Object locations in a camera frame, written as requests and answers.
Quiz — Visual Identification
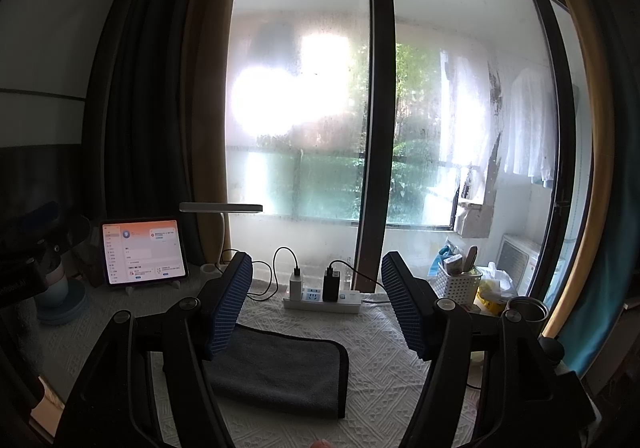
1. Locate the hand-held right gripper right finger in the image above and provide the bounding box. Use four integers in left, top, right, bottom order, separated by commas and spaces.
381, 251, 597, 448

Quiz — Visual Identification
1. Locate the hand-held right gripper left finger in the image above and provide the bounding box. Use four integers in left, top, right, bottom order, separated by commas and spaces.
52, 251, 253, 448

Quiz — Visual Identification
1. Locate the grey towel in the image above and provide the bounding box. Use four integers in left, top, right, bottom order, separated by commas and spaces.
200, 323, 349, 420

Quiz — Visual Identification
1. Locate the white plastic basket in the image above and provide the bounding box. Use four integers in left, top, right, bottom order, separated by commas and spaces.
433, 262, 484, 310

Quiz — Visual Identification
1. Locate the blue round-based table device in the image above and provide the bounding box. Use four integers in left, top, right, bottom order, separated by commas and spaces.
37, 262, 89, 327

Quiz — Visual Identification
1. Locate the black charger plug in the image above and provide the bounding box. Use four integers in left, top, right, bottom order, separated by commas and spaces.
322, 267, 341, 302

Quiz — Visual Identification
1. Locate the white textured tablecloth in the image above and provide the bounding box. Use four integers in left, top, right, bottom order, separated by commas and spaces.
30, 273, 501, 448

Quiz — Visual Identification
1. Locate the white power strip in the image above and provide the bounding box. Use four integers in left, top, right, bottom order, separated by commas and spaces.
283, 285, 362, 315

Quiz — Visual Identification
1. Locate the yellow tissue pack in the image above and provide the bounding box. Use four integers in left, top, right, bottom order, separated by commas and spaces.
475, 262, 517, 317

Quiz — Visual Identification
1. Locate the white desk lamp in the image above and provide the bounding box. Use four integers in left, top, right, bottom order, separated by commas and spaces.
179, 202, 264, 279

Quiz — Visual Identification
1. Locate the tablet with lit screen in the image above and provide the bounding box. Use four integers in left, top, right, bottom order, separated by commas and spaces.
101, 217, 190, 286

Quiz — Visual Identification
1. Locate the white tablet stand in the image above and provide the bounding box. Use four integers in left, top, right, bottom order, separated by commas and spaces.
122, 278, 182, 295

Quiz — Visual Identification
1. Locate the metal thermos cup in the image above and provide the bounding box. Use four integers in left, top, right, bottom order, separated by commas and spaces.
504, 297, 549, 330

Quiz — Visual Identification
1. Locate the dark curtain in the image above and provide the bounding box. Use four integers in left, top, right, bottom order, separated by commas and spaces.
97, 0, 203, 279

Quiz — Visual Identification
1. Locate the tan curtain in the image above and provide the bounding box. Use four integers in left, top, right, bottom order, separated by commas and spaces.
527, 0, 617, 340
182, 0, 251, 274

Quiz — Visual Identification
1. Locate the teal curtain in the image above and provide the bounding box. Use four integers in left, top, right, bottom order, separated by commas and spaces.
557, 93, 640, 379

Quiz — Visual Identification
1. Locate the hanging white shirt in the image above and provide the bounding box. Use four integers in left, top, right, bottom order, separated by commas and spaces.
502, 67, 558, 189

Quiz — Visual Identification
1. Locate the black charging cable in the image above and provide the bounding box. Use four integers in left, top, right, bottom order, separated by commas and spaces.
244, 247, 302, 302
327, 259, 382, 295

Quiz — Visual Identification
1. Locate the dark window frame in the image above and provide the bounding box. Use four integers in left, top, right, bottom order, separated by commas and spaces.
356, 0, 397, 295

